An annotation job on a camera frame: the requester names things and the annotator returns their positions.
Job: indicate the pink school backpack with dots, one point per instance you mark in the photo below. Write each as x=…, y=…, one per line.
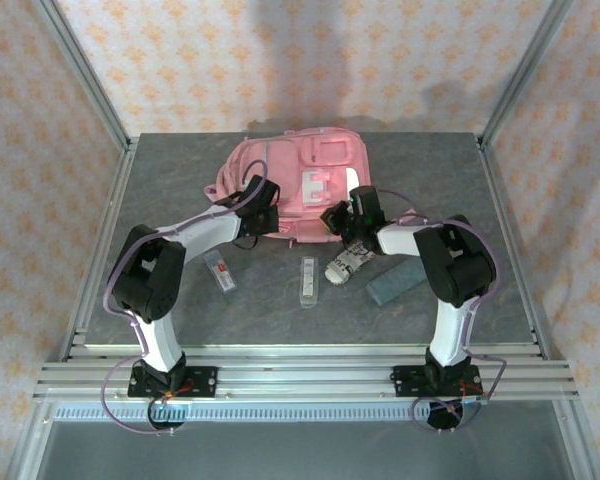
x=290, y=165

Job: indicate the newspaper print pouch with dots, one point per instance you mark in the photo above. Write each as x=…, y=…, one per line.
x=342, y=270

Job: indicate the clear pen box white label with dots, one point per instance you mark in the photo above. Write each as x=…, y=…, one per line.
x=308, y=282

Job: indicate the clear pen box red label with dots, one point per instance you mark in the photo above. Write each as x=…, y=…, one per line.
x=222, y=274

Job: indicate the blue grey pencil pouch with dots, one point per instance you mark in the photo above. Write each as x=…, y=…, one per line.
x=395, y=282

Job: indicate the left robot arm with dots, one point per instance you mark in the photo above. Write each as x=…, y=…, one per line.
x=205, y=232

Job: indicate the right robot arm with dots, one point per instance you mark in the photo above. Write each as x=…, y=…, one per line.
x=455, y=265

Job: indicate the aluminium table side rail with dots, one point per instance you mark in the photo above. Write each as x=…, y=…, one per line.
x=110, y=210
x=500, y=200

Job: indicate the aluminium mounting rail beam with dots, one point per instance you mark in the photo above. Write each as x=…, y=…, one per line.
x=305, y=372

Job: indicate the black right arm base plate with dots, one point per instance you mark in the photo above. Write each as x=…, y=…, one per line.
x=405, y=380

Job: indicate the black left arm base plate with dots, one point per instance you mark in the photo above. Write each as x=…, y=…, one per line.
x=205, y=381

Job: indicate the aluminium frame post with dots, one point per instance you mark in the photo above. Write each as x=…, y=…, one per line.
x=525, y=75
x=85, y=75

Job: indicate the aluminium frame leg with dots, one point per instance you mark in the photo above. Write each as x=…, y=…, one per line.
x=577, y=445
x=30, y=445

